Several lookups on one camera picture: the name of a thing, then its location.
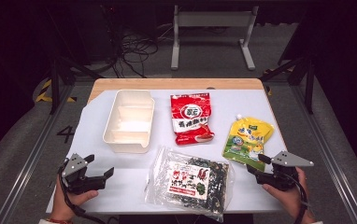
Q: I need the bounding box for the yellow spouted sauce pouch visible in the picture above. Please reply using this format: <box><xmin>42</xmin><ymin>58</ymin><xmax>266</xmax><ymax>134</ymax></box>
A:
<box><xmin>221</xmin><ymin>114</ymin><xmax>275</xmax><ymax>173</ymax></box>

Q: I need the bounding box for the clear bag of dried seaweed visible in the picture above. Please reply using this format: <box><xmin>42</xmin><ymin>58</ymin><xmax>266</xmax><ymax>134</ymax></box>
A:
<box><xmin>144</xmin><ymin>146</ymin><xmax>236</xmax><ymax>222</ymax></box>

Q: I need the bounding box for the person's right hand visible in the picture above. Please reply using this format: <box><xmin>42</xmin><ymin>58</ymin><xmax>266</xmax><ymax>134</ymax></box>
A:
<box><xmin>262</xmin><ymin>166</ymin><xmax>313</xmax><ymax>222</ymax></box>

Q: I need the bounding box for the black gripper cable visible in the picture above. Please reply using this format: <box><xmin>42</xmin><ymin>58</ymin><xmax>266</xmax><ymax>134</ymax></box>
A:
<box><xmin>57</xmin><ymin>160</ymin><xmax>107</xmax><ymax>224</ymax></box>
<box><xmin>283</xmin><ymin>171</ymin><xmax>309</xmax><ymax>224</ymax></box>

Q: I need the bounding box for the yellow black hazard tape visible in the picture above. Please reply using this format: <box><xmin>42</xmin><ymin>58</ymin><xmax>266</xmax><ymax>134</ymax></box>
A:
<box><xmin>35</xmin><ymin>78</ymin><xmax>78</xmax><ymax>104</ymax></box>

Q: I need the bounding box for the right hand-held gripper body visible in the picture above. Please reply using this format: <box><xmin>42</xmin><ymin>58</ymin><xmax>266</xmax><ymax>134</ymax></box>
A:
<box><xmin>255</xmin><ymin>150</ymin><xmax>315</xmax><ymax>191</ymax></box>

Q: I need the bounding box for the white divided plastic container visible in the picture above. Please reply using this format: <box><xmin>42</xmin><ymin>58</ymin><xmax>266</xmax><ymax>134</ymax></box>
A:
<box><xmin>102</xmin><ymin>89</ymin><xmax>156</xmax><ymax>154</ymax></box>

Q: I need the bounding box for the person's left hand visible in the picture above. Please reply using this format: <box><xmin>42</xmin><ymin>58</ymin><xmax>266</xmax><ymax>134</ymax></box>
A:
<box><xmin>49</xmin><ymin>173</ymin><xmax>100</xmax><ymax>222</ymax></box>

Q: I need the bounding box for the white table sheet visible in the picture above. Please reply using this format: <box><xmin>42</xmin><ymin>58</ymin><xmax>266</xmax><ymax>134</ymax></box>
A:
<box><xmin>45</xmin><ymin>89</ymin><xmax>288</xmax><ymax>216</ymax></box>

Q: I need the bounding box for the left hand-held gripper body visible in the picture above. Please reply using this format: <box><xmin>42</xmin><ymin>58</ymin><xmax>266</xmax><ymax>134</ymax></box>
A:
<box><xmin>59</xmin><ymin>152</ymin><xmax>107</xmax><ymax>196</ymax></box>

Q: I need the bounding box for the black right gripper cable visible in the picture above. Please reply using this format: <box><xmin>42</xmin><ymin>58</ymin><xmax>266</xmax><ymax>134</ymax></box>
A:
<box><xmin>283</xmin><ymin>171</ymin><xmax>309</xmax><ymax>224</ymax></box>

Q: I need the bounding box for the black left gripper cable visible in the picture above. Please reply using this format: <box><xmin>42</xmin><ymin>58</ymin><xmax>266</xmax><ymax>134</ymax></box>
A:
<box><xmin>57</xmin><ymin>160</ymin><xmax>107</xmax><ymax>224</ymax></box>

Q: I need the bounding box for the grey metal stand frame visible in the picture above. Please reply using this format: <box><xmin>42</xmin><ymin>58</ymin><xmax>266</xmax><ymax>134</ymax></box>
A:
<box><xmin>170</xmin><ymin>4</ymin><xmax>260</xmax><ymax>71</ymax></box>

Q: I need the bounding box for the red bead bracelet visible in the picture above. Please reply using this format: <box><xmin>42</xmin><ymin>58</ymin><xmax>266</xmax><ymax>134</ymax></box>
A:
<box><xmin>45</xmin><ymin>217</ymin><xmax>74</xmax><ymax>224</ymax></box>

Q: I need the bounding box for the black metal stand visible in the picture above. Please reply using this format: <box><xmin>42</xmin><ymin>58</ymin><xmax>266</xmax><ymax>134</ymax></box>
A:
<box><xmin>47</xmin><ymin>55</ymin><xmax>105</xmax><ymax>116</ymax></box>
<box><xmin>259</xmin><ymin>53</ymin><xmax>319</xmax><ymax>116</ymax></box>

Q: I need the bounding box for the wooden table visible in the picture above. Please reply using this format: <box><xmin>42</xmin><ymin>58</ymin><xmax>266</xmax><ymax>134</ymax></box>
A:
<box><xmin>87</xmin><ymin>77</ymin><xmax>285</xmax><ymax>144</ymax></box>

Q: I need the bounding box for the aluminium floor rail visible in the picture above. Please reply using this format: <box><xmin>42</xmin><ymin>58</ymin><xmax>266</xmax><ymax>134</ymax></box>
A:
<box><xmin>292</xmin><ymin>83</ymin><xmax>357</xmax><ymax>224</ymax></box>
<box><xmin>0</xmin><ymin>83</ymin><xmax>75</xmax><ymax>224</ymax></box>

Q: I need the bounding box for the tangle of black floor cables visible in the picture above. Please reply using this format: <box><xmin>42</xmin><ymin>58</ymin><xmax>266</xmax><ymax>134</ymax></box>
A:
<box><xmin>114</xmin><ymin>29</ymin><xmax>162</xmax><ymax>78</ymax></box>

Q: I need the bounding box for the red seasoning packet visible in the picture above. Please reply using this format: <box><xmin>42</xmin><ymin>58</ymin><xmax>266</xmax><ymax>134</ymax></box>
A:
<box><xmin>170</xmin><ymin>91</ymin><xmax>216</xmax><ymax>147</ymax></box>

